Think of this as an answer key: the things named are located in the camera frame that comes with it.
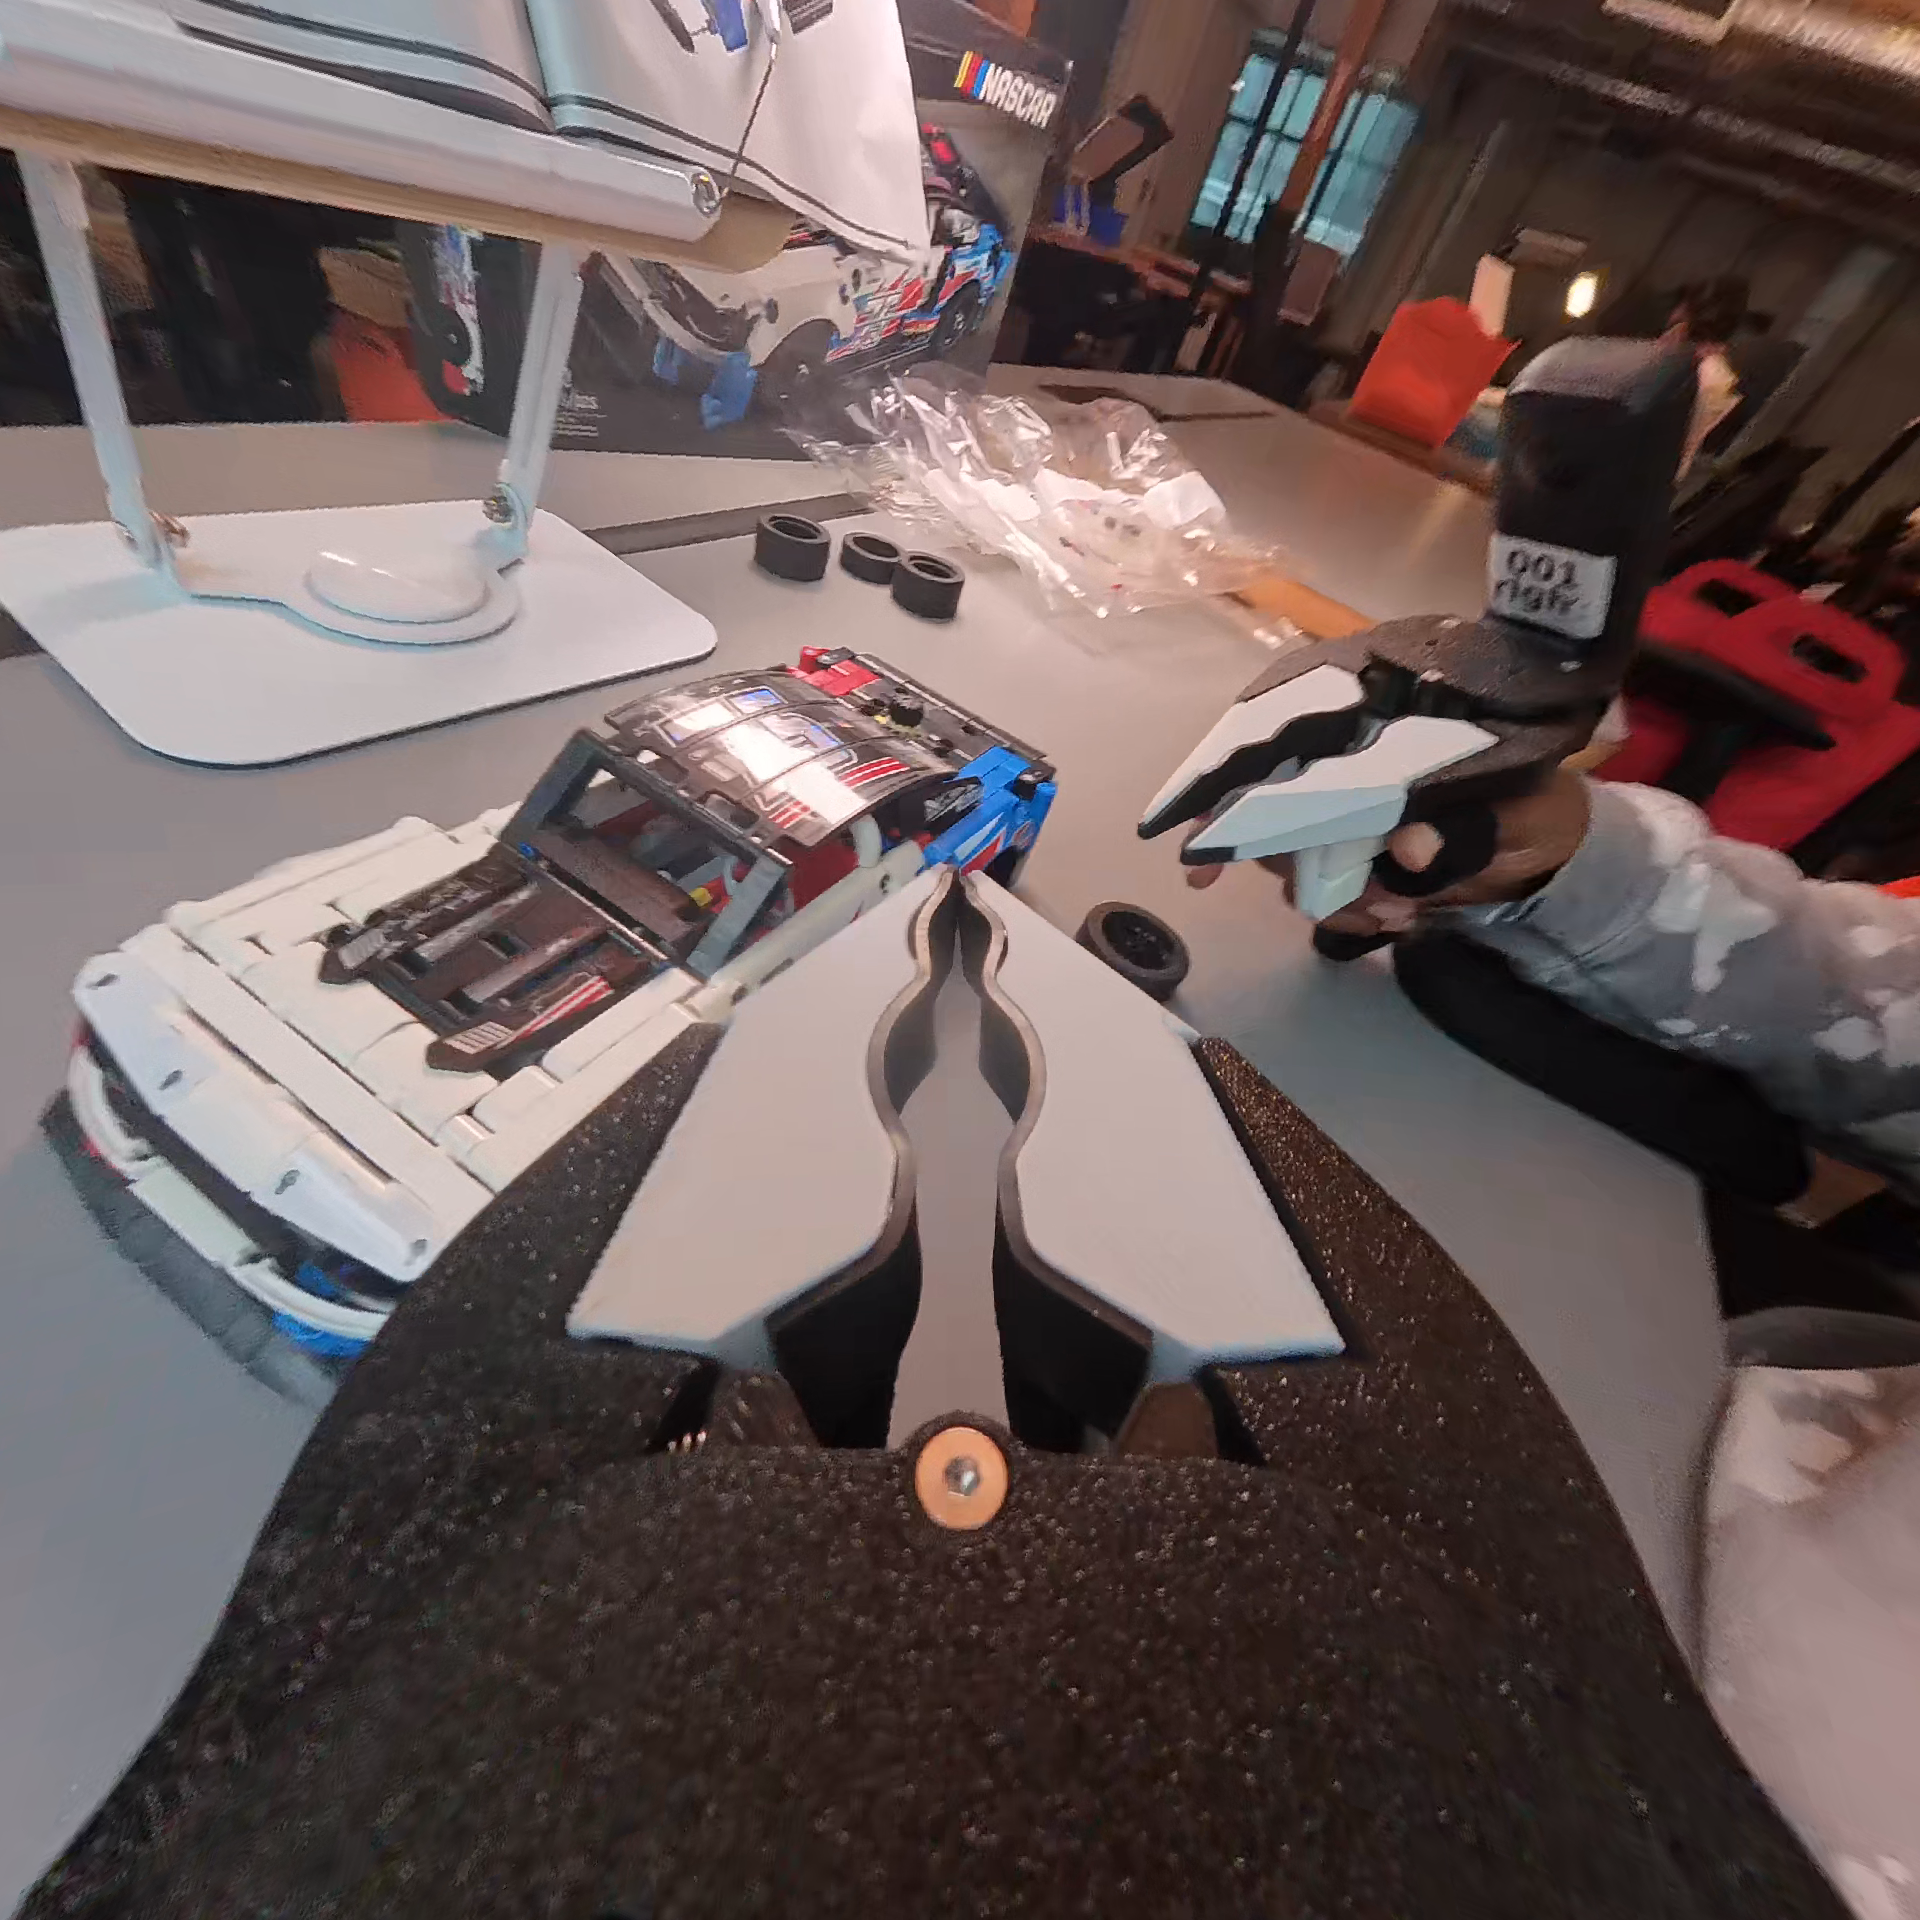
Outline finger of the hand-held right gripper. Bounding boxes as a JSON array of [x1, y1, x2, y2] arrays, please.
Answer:
[[1139, 664, 1374, 839], [1184, 717, 1504, 869]]

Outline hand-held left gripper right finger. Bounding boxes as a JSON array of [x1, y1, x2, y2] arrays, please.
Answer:
[[964, 873, 1350, 1377]]

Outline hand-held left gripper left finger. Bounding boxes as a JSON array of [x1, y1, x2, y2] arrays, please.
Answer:
[[569, 869, 962, 1373]]

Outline black toy car tire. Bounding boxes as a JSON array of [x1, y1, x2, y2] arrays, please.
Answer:
[[1075, 902, 1196, 1003]]

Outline person's right forearm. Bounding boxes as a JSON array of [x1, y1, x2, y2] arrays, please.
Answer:
[[1498, 781, 1920, 1169]]

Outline person's right hand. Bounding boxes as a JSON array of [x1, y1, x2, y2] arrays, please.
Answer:
[[1312, 769, 1594, 964]]

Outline orange plastic bin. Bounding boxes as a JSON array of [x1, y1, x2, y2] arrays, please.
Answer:
[[1350, 295, 1518, 453]]

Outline clear plastic bags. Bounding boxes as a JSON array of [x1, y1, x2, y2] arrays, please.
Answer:
[[792, 376, 1292, 652]]

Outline red plastic carrier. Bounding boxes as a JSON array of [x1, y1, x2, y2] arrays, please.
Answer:
[[1591, 560, 1920, 873]]

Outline toy brick race car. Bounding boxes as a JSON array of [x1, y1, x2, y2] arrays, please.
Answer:
[[36, 648, 1058, 1369]]

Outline window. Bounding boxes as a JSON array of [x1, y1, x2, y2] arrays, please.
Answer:
[[1185, 44, 1422, 257]]

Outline toy car box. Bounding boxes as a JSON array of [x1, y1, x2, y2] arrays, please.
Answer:
[[438, 0, 1078, 462]]

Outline white book stand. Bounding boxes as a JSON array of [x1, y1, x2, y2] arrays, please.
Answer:
[[0, 33, 799, 769]]

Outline open instruction booklet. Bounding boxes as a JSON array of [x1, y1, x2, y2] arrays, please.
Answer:
[[167, 0, 936, 257]]

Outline person's grey patterned sweatshirt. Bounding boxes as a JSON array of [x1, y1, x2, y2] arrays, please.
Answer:
[[1701, 1323, 1920, 1920]]

